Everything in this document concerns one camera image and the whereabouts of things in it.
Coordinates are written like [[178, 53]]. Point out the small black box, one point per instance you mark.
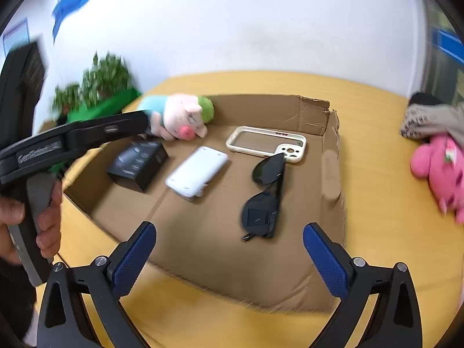
[[139, 163]]

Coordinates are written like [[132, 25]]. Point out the black sunglasses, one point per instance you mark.
[[261, 214]]

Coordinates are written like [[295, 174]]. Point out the blue wave wall sticker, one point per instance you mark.
[[72, 3]]

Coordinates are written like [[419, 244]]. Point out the grey printed cloth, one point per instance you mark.
[[431, 123]]

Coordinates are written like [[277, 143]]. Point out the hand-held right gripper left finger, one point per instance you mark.
[[134, 257]]

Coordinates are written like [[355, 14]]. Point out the white power bank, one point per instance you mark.
[[197, 172]]

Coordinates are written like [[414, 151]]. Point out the brown cardboard box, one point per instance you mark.
[[203, 246]]

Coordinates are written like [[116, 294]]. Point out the green potted plant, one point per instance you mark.
[[105, 76]]

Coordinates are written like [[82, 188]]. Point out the blue window banner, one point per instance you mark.
[[451, 45]]

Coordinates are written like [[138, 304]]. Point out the clear white phone case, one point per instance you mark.
[[232, 143]]

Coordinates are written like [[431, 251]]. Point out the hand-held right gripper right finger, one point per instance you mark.
[[328, 261]]

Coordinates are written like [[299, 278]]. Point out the blue framed wall notice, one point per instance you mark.
[[16, 36]]

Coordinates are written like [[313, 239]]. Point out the pink pig plush toy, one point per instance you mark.
[[181, 116]]

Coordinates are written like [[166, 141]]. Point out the person's left hand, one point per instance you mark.
[[50, 224]]

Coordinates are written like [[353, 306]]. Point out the bright pink plush toy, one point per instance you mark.
[[438, 174]]

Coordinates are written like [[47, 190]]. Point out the person's left forearm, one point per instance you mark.
[[14, 297]]

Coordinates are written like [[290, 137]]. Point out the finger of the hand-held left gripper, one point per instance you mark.
[[94, 132]]

